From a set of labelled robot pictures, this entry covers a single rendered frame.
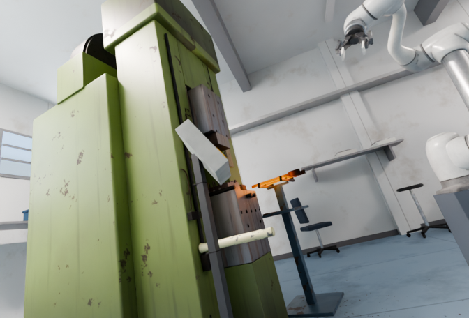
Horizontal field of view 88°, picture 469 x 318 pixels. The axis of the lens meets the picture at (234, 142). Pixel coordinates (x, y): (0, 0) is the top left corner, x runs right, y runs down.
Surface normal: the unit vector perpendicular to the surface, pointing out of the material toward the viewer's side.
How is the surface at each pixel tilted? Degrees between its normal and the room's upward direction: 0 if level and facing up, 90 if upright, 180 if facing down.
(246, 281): 90
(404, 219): 90
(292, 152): 90
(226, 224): 90
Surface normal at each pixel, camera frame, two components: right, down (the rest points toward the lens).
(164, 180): -0.44, -0.21
